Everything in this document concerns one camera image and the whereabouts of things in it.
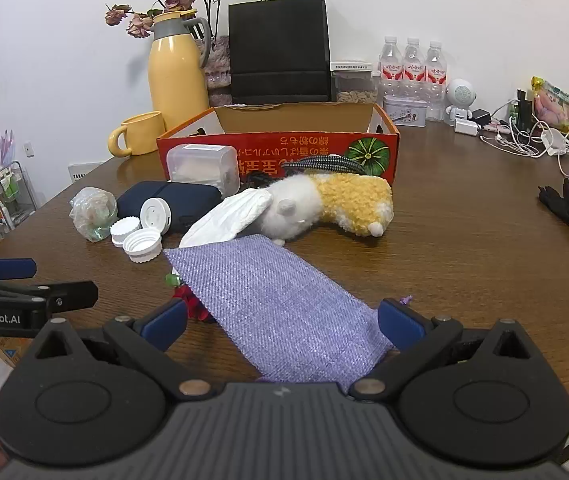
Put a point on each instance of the navy blue pouch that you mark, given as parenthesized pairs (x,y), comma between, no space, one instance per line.
(184,200)

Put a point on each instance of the yellow mug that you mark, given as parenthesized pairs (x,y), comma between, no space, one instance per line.
(144,132)

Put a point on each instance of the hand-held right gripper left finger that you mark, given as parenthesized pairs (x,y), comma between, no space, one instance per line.
(167,322)

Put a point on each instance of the brown cardboard carton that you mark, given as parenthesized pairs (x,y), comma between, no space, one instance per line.
(7,352)

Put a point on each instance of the black power adapter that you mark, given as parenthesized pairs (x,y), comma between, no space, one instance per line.
(482,117)

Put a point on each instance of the white vented panel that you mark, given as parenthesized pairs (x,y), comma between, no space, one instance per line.
(84,171)

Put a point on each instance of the red cardboard box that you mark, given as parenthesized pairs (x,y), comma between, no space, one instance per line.
(284,152)

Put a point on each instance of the clear plastic bag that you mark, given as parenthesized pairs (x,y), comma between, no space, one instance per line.
(89,212)

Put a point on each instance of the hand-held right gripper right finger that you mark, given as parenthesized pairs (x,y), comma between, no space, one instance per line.
(402,325)

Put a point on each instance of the yellow thermos jug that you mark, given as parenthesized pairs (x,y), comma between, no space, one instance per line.
(174,75)

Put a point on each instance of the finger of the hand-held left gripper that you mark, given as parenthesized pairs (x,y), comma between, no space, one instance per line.
(74,295)
(12,268)

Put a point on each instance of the clear food storage container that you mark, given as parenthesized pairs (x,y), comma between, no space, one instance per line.
(354,85)

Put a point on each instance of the white robot toy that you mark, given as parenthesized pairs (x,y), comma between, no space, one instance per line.
(460,94)

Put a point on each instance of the colourful snack packet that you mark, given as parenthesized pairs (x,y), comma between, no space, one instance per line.
(554,102)

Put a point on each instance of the white round lid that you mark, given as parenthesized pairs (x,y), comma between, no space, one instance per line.
(154,215)

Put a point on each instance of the white bottle cap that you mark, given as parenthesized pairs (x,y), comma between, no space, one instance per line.
(142,246)
(123,229)

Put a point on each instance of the white tin box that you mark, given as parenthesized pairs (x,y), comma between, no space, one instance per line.
(404,110)

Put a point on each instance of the clear plastic container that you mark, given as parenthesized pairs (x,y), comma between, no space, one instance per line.
(199,165)

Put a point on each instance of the purple woven cloth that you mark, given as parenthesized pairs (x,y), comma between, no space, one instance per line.
(284,300)

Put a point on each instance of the yellow white plush toy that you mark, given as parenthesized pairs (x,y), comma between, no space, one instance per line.
(344,200)

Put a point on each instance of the white wall socket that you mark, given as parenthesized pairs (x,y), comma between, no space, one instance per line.
(28,149)

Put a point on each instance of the white charger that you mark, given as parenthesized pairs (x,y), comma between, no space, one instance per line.
(466,126)

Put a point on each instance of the black paper bag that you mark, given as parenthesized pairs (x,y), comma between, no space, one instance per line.
(279,50)

